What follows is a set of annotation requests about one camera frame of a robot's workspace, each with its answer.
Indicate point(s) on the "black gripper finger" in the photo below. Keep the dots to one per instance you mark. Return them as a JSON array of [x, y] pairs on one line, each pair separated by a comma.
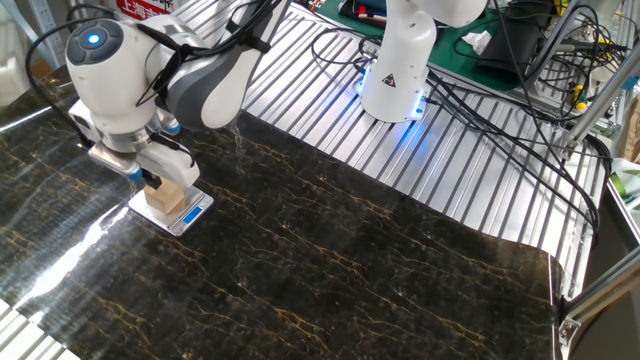
[[152, 180]]

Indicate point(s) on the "perforated grey steel post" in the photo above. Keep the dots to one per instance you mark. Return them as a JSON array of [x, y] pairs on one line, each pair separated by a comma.
[[47, 30]]

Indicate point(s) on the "white plastic container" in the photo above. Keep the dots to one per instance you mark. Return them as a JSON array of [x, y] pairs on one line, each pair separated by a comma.
[[12, 75]]

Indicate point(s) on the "black marble pattern mat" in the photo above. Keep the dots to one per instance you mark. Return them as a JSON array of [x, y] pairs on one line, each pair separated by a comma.
[[350, 275]]

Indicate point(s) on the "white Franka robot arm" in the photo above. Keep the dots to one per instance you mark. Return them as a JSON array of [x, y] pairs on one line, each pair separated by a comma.
[[115, 85]]

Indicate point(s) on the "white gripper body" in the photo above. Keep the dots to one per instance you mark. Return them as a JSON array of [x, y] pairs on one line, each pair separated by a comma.
[[170, 165]]

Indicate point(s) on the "dark blue notebook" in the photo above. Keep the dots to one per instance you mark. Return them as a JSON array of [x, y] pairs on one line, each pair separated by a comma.
[[370, 6]]

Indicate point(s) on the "aluminium corner beam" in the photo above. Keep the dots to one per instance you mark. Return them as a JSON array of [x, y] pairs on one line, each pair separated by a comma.
[[600, 290]]

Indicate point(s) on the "crumpled white tissue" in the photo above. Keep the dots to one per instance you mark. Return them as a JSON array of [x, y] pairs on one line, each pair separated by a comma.
[[477, 41]]

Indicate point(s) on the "yellow green screwdriver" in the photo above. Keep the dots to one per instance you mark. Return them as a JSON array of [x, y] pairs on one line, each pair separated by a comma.
[[580, 102]]

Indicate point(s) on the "white box red label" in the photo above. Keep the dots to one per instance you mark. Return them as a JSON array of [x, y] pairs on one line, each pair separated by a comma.
[[145, 9]]

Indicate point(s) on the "slanted aluminium profile post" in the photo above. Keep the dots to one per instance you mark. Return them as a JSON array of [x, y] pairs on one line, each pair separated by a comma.
[[555, 45], [600, 100]]

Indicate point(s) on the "green tape roll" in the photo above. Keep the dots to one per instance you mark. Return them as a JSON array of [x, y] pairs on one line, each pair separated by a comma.
[[620, 185]]

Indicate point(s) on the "silver wrist camera blue ends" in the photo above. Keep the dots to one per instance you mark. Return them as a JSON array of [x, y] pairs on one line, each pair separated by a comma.
[[112, 160]]

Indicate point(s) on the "large wooden cube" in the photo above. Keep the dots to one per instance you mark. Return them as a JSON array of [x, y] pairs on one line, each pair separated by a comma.
[[165, 200]]

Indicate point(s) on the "green cutting mat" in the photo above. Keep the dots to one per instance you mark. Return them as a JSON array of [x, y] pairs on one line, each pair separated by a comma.
[[445, 55]]

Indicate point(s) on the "black pouch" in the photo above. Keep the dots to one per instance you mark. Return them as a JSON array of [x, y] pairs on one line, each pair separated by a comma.
[[510, 50]]

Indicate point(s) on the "silver digital scale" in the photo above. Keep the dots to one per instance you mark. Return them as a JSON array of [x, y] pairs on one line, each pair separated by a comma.
[[170, 225]]

